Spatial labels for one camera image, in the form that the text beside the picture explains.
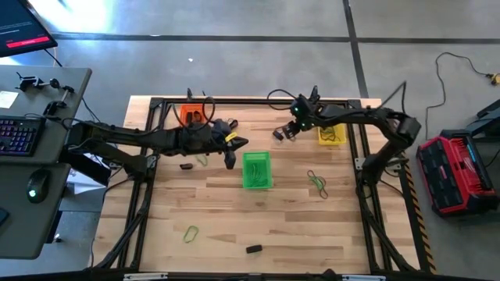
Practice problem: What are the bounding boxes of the red black tool case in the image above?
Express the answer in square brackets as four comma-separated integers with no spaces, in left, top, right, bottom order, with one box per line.
[415,127,500,218]

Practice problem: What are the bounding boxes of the green plastic basket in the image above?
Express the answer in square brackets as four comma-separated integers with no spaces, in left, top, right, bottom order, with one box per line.
[241,151,274,190]

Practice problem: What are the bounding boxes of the black floor cable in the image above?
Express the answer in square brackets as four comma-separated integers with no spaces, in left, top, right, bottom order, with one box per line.
[424,51,495,130]

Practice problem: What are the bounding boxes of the white paper sheets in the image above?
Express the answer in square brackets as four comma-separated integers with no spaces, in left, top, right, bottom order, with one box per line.
[66,154,115,196]

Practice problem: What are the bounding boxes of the black backlit keyboard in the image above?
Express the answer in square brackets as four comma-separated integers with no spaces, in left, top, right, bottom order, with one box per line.
[0,116,47,158]

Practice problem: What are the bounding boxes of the white paper note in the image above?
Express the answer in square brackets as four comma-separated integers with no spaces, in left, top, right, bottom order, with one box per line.
[0,90,20,110]

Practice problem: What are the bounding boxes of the black desk clamp mount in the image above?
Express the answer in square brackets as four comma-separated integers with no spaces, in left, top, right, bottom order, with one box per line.
[41,84,76,118]
[15,71,62,93]

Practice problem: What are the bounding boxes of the black aluminium table frame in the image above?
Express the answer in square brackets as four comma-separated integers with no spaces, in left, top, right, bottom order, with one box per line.
[90,96,422,281]

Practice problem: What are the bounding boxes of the black computer mouse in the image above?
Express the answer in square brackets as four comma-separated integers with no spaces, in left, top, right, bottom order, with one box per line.
[26,168,52,205]

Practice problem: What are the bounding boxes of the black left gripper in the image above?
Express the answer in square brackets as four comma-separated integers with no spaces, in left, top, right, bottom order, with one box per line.
[212,132,250,171]

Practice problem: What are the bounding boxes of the orange plastic basket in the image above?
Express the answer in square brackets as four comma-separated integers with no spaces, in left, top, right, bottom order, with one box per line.
[178,103,207,128]

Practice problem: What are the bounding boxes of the yellow plastic basket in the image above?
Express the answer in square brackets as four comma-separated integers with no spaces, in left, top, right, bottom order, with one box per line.
[317,123,348,146]

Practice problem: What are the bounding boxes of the grey desk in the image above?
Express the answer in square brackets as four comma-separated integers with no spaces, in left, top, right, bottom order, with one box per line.
[0,65,93,165]
[0,162,73,261]

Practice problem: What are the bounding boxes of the black equipment stand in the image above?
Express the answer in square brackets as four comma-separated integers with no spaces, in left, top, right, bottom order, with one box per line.
[475,98,500,136]

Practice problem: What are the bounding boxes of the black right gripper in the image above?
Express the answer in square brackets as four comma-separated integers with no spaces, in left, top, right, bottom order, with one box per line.
[281,116,313,141]

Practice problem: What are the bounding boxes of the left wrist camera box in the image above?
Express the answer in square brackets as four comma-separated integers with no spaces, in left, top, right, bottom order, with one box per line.
[212,118,240,137]

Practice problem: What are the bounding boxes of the black monitor with red bar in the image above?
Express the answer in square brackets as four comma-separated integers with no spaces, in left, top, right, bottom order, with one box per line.
[0,0,59,59]

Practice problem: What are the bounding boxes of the white metal bracket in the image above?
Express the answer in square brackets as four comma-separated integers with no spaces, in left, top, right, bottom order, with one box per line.
[123,272,169,281]
[341,274,387,281]

